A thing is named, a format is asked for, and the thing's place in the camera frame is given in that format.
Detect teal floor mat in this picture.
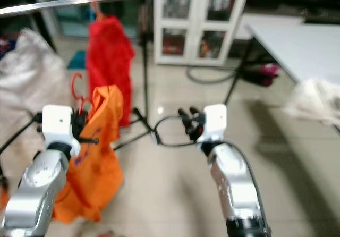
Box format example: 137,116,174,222
67,49,89,71

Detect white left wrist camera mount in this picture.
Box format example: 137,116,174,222
42,104,78,158

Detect red wire hanger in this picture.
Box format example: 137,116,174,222
70,72,90,113

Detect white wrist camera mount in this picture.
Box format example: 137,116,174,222
42,104,78,158
197,104,228,145

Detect grey framed glass door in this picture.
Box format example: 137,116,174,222
32,0,147,39

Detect orange hanger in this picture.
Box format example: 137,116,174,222
91,0,107,21

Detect black clothes rack frame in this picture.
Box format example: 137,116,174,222
111,0,160,150

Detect silver clothes rack rail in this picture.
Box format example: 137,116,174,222
0,0,152,18

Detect orange shirt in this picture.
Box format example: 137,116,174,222
53,84,124,225

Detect red shirt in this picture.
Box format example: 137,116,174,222
84,14,137,129

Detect white glass door cabinet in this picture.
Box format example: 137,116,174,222
151,0,253,68

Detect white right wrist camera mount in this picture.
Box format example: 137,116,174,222
197,104,228,145

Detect white table with black legs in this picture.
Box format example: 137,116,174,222
223,14,340,108

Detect white denim shorts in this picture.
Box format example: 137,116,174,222
0,28,73,153

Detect pink vacuum cleaner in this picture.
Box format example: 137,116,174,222
241,61,280,88

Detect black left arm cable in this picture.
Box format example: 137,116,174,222
0,114,45,156

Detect grey vacuum hose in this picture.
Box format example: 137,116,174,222
185,65,245,85

